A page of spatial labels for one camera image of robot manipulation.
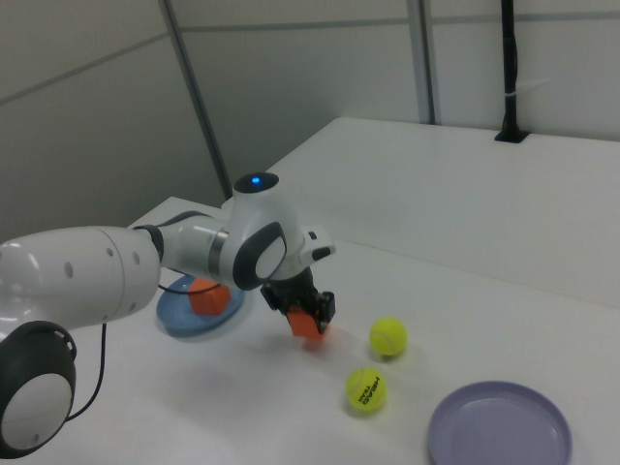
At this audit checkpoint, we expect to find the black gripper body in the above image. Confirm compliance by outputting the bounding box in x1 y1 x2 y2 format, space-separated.
268 268 319 307

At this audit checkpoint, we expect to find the orange foam cube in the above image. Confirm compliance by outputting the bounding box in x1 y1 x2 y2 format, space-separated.
285 309 331 351
187 278 231 317

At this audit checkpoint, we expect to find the plain yellow tennis ball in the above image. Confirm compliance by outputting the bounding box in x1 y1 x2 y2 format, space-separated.
368 316 409 358

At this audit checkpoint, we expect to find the yellow tennis ball black print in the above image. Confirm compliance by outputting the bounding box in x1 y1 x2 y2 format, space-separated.
344 366 388 413

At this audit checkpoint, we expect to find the blue plate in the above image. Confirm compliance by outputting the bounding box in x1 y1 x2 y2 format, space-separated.
154 273 247 338

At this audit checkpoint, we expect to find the purple plate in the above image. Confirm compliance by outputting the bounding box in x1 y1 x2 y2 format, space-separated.
427 381 574 465

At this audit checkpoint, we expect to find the black pole with base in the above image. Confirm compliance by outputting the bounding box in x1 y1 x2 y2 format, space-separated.
493 0 529 144

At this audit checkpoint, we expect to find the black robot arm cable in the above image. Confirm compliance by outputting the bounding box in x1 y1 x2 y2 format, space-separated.
65 283 193 422

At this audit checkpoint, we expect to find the grey partition post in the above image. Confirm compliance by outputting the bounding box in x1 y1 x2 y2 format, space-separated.
161 0 234 202
406 0 441 125

